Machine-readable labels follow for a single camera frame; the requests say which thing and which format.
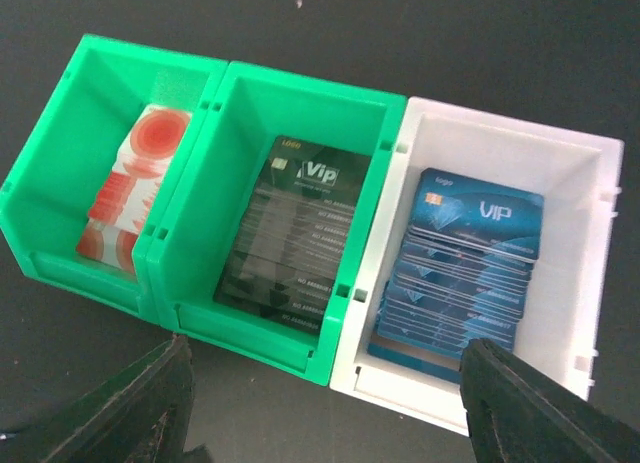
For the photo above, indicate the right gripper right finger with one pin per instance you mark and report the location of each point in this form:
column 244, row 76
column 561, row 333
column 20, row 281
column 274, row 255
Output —
column 517, row 414

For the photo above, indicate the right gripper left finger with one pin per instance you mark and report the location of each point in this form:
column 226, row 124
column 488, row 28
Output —
column 140, row 415

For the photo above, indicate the white bin with blue cards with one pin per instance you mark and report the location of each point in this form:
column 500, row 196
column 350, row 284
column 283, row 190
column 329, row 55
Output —
column 578, row 176

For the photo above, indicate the green bin with red cards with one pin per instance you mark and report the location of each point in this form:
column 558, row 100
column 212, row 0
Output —
column 48, row 191

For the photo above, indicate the blue vip card stack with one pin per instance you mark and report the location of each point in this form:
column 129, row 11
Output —
column 464, row 265

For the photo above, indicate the green bin with black cards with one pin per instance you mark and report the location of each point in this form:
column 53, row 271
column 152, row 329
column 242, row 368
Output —
column 252, row 107

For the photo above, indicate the red white card stack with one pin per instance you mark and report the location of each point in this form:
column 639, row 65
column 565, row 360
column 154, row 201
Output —
column 123, row 203

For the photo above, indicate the black vip card stack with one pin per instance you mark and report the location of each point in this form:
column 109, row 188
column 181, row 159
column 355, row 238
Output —
column 285, row 257

